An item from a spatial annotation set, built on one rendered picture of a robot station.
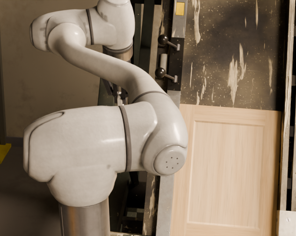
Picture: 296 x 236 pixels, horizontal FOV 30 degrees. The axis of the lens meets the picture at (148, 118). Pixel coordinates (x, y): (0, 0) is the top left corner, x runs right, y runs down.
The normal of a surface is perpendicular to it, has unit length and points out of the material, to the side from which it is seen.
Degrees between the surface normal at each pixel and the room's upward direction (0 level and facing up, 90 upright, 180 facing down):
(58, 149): 67
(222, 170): 58
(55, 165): 94
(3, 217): 0
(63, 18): 17
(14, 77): 90
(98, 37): 110
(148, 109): 11
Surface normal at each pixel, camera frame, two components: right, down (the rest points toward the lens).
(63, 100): -0.04, 0.40
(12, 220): 0.05, -0.92
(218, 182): -0.04, -0.15
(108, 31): 0.08, 0.66
